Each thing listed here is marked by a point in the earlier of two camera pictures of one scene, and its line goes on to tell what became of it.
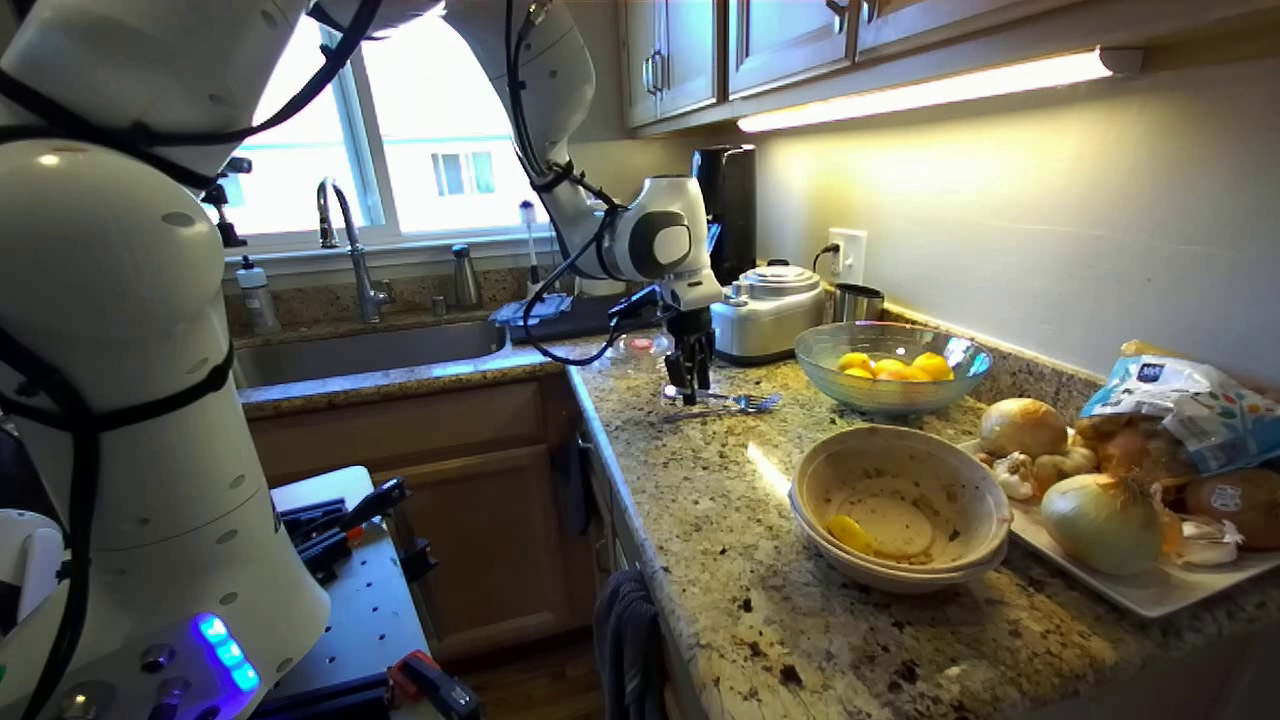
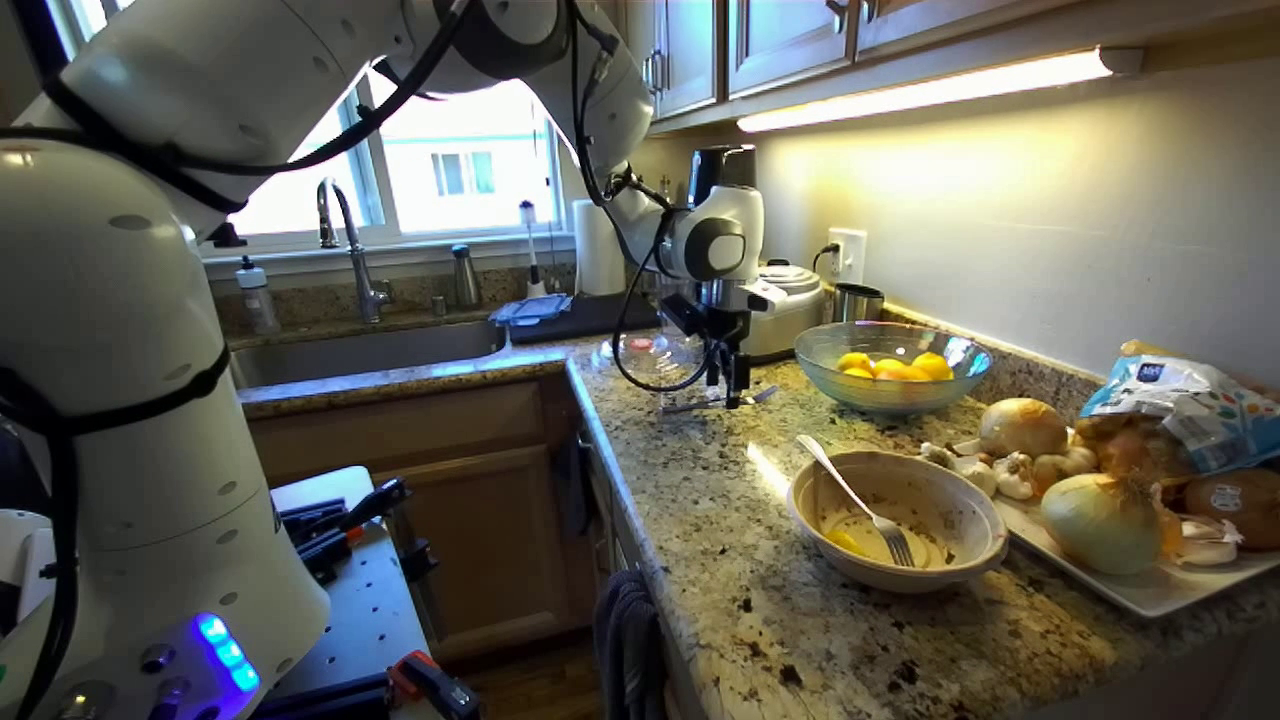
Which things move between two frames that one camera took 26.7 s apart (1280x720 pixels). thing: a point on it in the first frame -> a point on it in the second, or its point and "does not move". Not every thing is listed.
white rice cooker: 761,314 does not move
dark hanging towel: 629,645 does not move
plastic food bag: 1217,420 does not move
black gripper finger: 681,391 -> 733,382
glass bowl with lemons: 886,366 does not move
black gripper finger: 700,391 -> 742,382
